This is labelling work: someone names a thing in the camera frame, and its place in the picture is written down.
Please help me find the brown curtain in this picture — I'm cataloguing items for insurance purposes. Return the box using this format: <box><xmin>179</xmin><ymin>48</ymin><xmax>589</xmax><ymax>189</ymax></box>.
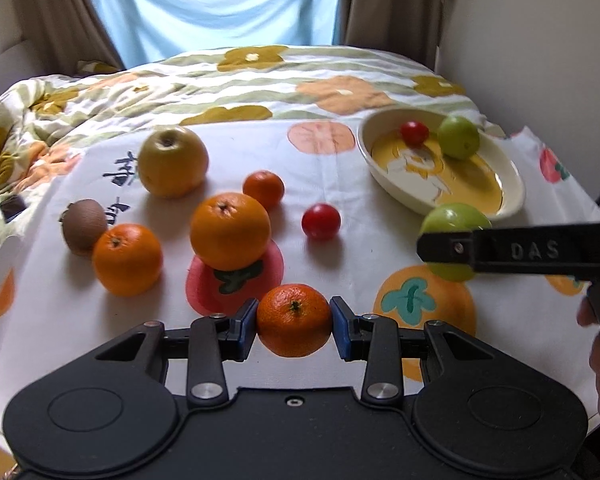
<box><xmin>7</xmin><ymin>0</ymin><xmax>126</xmax><ymax>73</ymax></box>
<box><xmin>332</xmin><ymin>0</ymin><xmax>448</xmax><ymax>68</ymax></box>

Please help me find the medium orange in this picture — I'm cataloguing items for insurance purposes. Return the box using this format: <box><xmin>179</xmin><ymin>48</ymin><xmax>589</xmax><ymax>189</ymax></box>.
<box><xmin>91</xmin><ymin>223</ymin><xmax>164</xmax><ymax>297</ymax></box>

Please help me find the small mandarin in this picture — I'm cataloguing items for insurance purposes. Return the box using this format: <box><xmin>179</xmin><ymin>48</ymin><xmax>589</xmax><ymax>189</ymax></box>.
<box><xmin>242</xmin><ymin>170</ymin><xmax>286</xmax><ymax>211</ymax></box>

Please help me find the small black object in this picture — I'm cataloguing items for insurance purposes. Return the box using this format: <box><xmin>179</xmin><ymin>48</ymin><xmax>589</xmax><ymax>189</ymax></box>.
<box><xmin>0</xmin><ymin>196</ymin><xmax>28</xmax><ymax>223</ymax></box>

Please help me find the yellow-green apple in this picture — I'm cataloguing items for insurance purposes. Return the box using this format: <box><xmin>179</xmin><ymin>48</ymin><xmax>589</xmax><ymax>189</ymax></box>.
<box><xmin>137</xmin><ymin>126</ymin><xmax>210</xmax><ymax>199</ymax></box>

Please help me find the mandarin with green stem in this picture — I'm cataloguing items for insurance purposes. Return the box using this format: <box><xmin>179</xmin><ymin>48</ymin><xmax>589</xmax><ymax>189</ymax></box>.
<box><xmin>256</xmin><ymin>283</ymin><xmax>333</xmax><ymax>359</ymax></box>

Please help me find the white persimmon printed cloth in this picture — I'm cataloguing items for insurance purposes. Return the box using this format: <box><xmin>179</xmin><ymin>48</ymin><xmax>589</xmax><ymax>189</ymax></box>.
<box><xmin>0</xmin><ymin>110</ymin><xmax>600</xmax><ymax>461</ymax></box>

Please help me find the green round fruit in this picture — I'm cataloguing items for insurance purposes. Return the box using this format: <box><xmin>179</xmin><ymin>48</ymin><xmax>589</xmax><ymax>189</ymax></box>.
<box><xmin>419</xmin><ymin>202</ymin><xmax>493</xmax><ymax>283</ymax></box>
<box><xmin>436</xmin><ymin>115</ymin><xmax>481</xmax><ymax>161</ymax></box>

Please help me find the light blue curtain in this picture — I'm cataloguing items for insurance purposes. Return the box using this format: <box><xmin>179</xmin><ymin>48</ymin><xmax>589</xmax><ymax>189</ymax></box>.
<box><xmin>82</xmin><ymin>0</ymin><xmax>341</xmax><ymax>68</ymax></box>

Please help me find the brown kiwi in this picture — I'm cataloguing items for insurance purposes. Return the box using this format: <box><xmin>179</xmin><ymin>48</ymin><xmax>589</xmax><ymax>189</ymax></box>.
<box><xmin>60</xmin><ymin>199</ymin><xmax>108</xmax><ymax>256</ymax></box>

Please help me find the red cherry tomato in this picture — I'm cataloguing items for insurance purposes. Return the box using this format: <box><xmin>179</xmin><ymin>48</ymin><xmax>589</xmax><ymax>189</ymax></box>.
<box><xmin>400</xmin><ymin>120</ymin><xmax>430</xmax><ymax>148</ymax></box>
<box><xmin>301</xmin><ymin>203</ymin><xmax>342</xmax><ymax>241</ymax></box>

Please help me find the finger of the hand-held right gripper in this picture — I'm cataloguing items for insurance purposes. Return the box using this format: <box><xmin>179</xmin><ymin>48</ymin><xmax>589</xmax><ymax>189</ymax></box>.
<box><xmin>416</xmin><ymin>230</ymin><xmax>476</xmax><ymax>273</ymax></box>

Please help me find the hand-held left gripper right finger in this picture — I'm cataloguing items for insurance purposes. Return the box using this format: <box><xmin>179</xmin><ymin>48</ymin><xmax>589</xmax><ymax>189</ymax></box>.
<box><xmin>329</xmin><ymin>296</ymin><xmax>496</xmax><ymax>403</ymax></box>

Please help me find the large orange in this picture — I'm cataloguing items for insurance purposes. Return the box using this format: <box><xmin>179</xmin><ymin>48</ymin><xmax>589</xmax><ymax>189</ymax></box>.
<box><xmin>189</xmin><ymin>192</ymin><xmax>272</xmax><ymax>272</ymax></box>

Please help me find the striped floral blanket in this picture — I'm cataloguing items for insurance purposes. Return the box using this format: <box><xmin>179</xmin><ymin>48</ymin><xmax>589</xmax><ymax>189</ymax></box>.
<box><xmin>0</xmin><ymin>45</ymin><xmax>506</xmax><ymax>211</ymax></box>

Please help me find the white plastic bag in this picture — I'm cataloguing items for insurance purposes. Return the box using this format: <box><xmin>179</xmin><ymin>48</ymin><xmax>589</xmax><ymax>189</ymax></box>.
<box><xmin>0</xmin><ymin>235</ymin><xmax>26</xmax><ymax>321</ymax></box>

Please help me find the cream bowl with yellow print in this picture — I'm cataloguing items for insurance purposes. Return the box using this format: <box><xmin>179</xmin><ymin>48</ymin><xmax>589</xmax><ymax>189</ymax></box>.
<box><xmin>357</xmin><ymin>107</ymin><xmax>526</xmax><ymax>221</ymax></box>

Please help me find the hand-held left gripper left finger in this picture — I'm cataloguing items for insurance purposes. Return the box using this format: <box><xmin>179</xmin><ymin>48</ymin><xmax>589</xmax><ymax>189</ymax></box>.
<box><xmin>94</xmin><ymin>297</ymin><xmax>259</xmax><ymax>408</ymax></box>

